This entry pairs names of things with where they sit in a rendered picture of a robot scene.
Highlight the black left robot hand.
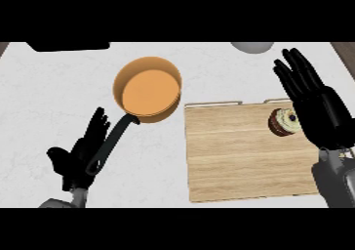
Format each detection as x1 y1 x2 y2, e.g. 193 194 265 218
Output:
45 106 113 192

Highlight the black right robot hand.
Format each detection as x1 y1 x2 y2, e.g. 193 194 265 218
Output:
272 47 355 151

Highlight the cupcake with cream frosting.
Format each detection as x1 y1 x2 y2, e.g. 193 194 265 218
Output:
266 107 303 138

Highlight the pale wooden tray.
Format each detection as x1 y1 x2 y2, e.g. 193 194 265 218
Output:
184 97 322 203

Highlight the pale grey round object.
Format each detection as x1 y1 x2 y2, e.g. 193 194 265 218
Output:
229 42 275 55

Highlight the black flat appliance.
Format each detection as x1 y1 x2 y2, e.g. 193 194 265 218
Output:
27 42 111 53

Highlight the orange pan with dark handle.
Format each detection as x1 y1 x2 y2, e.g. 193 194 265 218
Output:
86 56 184 177

